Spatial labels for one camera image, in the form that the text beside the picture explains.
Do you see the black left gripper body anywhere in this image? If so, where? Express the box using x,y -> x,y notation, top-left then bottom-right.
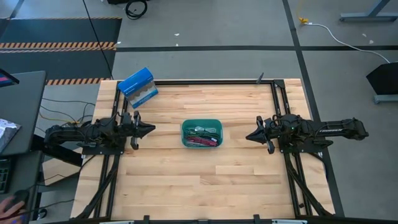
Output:
119,110 -> 141,151

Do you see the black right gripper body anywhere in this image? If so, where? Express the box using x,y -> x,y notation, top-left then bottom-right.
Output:
255,115 -> 282,155

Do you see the teal plastic bin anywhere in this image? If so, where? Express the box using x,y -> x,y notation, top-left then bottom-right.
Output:
181,118 -> 224,149

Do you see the light grey USB-C cable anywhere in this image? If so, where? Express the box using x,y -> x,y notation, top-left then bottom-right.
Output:
194,125 -> 217,133

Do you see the maroon braided USB-C cable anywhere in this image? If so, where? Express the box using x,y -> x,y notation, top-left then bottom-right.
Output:
186,136 -> 218,147

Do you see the blue game controller box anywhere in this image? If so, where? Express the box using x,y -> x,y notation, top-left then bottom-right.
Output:
117,67 -> 159,109

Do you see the black side desk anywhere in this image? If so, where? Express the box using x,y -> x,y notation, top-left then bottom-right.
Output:
0,70 -> 47,156

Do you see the grey printed paper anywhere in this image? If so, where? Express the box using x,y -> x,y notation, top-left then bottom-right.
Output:
0,118 -> 22,153

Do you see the black hazard-striped floor mat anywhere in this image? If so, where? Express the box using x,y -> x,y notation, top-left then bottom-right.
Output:
0,17 -> 123,86

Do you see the black computer mouse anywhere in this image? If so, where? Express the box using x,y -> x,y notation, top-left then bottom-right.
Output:
11,189 -> 30,208

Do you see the black floor stand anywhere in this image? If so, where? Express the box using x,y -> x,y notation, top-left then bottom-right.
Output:
366,62 -> 398,105

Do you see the dark monitor screen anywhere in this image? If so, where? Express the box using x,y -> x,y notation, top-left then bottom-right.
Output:
0,68 -> 20,88

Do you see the black keyboard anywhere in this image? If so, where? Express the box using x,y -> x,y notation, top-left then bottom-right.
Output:
0,157 -> 13,194

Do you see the person's hand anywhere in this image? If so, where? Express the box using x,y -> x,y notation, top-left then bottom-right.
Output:
0,195 -> 25,223

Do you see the grey metal table leg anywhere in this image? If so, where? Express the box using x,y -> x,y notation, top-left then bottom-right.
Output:
339,0 -> 398,22

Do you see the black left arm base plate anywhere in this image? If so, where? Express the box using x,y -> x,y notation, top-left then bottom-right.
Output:
81,130 -> 127,156

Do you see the black aluminium table frame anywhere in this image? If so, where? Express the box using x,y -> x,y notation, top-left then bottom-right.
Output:
74,79 -> 336,224

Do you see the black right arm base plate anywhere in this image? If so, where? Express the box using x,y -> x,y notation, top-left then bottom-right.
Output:
276,129 -> 334,154

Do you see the thin black straight cable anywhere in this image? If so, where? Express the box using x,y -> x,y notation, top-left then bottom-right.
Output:
82,0 -> 113,80

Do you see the black coiled floor cable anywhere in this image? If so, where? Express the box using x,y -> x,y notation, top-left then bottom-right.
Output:
125,0 -> 149,21

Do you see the white floor cable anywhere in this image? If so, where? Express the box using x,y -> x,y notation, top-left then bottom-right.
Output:
306,22 -> 391,63

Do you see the yellow floor cable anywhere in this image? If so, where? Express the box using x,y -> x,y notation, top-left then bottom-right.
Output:
297,0 -> 309,25

